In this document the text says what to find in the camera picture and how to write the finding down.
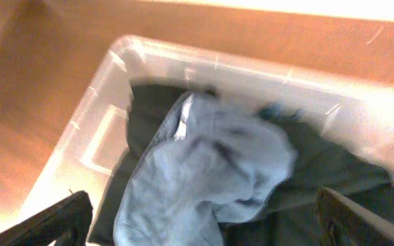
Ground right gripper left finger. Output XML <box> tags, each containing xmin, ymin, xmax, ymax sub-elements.
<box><xmin>0</xmin><ymin>191</ymin><xmax>93</xmax><ymax>246</ymax></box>

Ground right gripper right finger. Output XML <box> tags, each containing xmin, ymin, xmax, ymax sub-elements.
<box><xmin>316</xmin><ymin>187</ymin><xmax>394</xmax><ymax>246</ymax></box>

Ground black garment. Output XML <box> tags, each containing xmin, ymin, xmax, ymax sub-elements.
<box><xmin>88</xmin><ymin>85</ymin><xmax>394</xmax><ymax>245</ymax></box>

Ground blue shirt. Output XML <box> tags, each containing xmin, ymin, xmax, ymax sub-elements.
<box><xmin>113</xmin><ymin>92</ymin><xmax>296</xmax><ymax>245</ymax></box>

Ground dark blue jeans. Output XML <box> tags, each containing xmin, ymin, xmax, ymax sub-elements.
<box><xmin>257</xmin><ymin>102</ymin><xmax>302</xmax><ymax>121</ymax></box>

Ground clear plastic storage bin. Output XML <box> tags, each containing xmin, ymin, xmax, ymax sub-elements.
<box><xmin>20</xmin><ymin>36</ymin><xmax>394</xmax><ymax>245</ymax></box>

